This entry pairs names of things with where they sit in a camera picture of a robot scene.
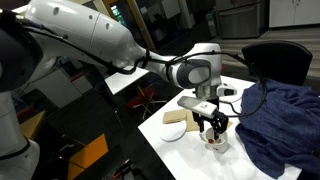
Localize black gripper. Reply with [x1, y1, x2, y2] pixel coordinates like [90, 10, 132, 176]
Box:
[191, 111, 230, 141]

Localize white mug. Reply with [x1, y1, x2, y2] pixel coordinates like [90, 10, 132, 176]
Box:
[198, 126, 230, 154]

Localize white round plate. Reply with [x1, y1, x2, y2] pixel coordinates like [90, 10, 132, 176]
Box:
[159, 119, 188, 143]

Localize blue crumpled cloth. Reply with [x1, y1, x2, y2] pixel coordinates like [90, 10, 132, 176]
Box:
[235, 78, 320, 180]

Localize black chair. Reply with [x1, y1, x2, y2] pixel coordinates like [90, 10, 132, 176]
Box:
[241, 40, 314, 87]

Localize white side table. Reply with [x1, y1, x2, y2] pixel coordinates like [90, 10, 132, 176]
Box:
[104, 64, 150, 96]

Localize stainless steel appliance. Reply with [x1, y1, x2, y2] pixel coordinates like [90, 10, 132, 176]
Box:
[216, 0, 268, 40]

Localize white cabinet row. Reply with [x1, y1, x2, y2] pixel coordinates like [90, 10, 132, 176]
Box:
[268, 0, 320, 29]

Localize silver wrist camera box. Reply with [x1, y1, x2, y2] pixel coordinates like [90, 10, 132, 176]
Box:
[176, 95, 219, 119]

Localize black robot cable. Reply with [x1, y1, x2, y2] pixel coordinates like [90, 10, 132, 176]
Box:
[19, 19, 268, 118]

